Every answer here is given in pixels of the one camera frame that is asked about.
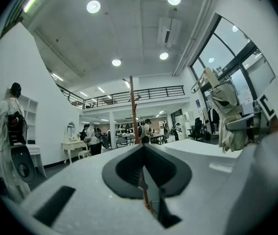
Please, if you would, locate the white desk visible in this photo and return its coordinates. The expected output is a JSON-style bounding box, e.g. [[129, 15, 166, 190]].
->
[[26, 144, 47, 179]]

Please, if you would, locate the ceiling strip light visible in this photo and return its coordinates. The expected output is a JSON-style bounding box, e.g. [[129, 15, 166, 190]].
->
[[23, 0, 40, 13]]

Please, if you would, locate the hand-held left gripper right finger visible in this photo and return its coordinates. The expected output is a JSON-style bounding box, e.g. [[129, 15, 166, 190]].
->
[[143, 143, 239, 235]]

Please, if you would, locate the white cabinet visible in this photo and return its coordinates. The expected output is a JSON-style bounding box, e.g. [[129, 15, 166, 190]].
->
[[180, 111, 195, 140]]

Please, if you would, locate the black office chair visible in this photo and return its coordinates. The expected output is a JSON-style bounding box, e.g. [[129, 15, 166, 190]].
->
[[187, 117, 206, 141]]

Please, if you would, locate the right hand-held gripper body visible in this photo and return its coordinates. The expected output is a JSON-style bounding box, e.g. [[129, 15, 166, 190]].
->
[[251, 94, 276, 141]]

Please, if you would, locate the white open bookshelf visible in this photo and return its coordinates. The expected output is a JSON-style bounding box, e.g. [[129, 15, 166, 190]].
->
[[18, 94, 40, 146]]

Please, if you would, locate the oval white-framed mirror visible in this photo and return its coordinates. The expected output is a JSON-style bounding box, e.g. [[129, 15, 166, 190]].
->
[[66, 121, 77, 141]]

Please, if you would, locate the white upholstered stool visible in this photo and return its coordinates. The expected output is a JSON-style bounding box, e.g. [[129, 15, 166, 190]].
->
[[77, 150, 92, 160]]

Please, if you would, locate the white ceiling air conditioner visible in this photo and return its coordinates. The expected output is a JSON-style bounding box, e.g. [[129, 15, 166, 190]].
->
[[157, 17, 183, 48]]

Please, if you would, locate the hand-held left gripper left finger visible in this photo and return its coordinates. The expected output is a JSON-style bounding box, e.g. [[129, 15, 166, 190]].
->
[[19, 143, 169, 235]]

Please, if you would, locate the person's right forearm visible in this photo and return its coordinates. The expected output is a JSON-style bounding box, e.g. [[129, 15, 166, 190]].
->
[[268, 115, 278, 135]]

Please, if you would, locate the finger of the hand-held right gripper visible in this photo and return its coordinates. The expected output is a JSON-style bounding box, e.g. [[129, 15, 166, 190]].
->
[[226, 114, 255, 132]]

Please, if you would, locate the white dressing table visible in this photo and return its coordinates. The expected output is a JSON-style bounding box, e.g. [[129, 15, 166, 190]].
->
[[61, 140, 89, 165]]

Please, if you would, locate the brown wooden coat rack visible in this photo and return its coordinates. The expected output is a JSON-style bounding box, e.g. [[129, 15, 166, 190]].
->
[[122, 76, 159, 217]]

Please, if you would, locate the large black-framed window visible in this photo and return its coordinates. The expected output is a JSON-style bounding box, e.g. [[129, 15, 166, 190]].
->
[[189, 12, 277, 112]]

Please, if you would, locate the beige jacket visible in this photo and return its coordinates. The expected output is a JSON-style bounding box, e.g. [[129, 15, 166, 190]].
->
[[190, 67, 250, 154]]

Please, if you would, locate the black metal railing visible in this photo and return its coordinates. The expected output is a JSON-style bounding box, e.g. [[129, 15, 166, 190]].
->
[[55, 84, 186, 110]]

